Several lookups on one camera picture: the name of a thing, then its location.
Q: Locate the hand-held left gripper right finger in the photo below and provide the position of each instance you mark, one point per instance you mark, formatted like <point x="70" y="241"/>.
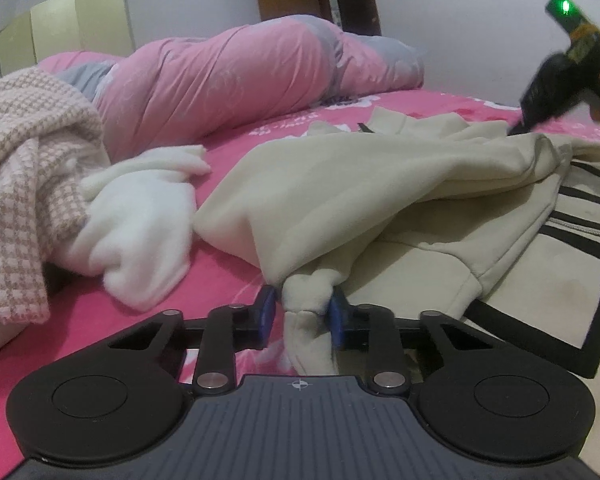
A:
<point x="337" y="320"/>

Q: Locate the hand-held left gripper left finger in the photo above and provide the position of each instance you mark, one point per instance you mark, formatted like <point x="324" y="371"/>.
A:
<point x="266" y="315"/>

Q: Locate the white fleece garment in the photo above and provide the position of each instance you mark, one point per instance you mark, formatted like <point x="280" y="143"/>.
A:
<point x="140" y="230"/>

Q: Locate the pale yellow wardrobe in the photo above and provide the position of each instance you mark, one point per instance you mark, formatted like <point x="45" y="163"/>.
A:
<point x="65" y="25"/>

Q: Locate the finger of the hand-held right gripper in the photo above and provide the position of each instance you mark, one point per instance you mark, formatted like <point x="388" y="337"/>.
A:
<point x="525" y="124"/>

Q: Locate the pink and grey quilt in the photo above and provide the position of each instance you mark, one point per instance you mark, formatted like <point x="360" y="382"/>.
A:
<point x="230" y="75"/>

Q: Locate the pink floral bed blanket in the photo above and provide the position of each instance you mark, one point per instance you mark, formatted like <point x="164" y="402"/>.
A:
<point x="220" y="270"/>

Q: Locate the pink houndstooth knit garment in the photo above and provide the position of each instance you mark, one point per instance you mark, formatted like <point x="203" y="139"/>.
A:
<point x="25" y="170"/>

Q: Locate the beige zip jacket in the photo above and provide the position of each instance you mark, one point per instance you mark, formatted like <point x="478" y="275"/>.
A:
<point x="355" y="185"/>

